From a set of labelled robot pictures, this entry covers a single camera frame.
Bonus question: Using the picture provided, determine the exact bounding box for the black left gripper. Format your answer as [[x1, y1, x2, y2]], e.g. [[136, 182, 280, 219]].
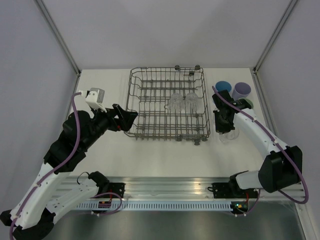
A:
[[81, 102, 138, 150]]

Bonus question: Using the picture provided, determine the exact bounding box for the clear glass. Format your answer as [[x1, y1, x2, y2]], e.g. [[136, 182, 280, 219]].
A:
[[185, 92, 199, 112], [168, 92, 184, 113], [218, 128, 240, 144]]

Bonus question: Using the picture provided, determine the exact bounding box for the green plastic cup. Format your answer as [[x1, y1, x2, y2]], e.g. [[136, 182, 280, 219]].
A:
[[240, 97, 254, 109]]

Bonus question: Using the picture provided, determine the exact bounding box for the blue plastic cup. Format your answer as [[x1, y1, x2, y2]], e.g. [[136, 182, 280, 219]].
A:
[[215, 80, 232, 93]]

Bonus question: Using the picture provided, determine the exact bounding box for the purple plastic cup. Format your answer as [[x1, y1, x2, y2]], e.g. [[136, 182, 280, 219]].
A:
[[231, 82, 252, 100]]

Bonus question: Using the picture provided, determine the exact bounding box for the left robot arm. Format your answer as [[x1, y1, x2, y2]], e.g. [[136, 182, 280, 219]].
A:
[[0, 104, 138, 240]]

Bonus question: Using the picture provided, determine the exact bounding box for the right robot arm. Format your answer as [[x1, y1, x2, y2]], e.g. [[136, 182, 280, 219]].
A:
[[212, 90, 303, 198]]

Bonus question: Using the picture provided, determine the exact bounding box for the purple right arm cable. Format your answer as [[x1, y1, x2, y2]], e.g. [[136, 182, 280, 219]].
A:
[[211, 86, 310, 205]]

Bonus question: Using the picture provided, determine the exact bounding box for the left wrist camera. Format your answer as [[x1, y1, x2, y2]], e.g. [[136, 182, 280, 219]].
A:
[[77, 87, 107, 112]]

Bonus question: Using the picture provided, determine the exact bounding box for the grey wire dish rack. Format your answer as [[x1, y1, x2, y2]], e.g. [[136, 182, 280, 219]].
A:
[[125, 65, 211, 146]]

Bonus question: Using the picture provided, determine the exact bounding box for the aluminium frame post right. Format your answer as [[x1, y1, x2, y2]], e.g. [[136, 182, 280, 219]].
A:
[[252, 0, 300, 74]]

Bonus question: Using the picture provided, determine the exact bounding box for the aluminium frame post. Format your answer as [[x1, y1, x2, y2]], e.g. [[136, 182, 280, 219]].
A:
[[34, 0, 82, 77], [252, 0, 300, 74]]

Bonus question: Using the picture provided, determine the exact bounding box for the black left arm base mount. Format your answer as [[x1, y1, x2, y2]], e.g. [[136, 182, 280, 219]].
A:
[[97, 182, 125, 198]]

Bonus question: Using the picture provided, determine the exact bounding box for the aluminium table front rail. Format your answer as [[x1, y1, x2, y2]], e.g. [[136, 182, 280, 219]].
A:
[[51, 176, 305, 202]]

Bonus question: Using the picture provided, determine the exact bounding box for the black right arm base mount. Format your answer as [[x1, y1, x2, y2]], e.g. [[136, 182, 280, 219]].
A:
[[207, 182, 258, 200]]

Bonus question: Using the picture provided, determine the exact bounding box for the white slotted cable duct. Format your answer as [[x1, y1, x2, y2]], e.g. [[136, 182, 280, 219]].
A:
[[75, 200, 233, 212]]

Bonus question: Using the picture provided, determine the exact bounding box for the aluminium frame post left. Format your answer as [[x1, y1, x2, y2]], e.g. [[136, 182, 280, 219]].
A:
[[34, 0, 82, 77]]

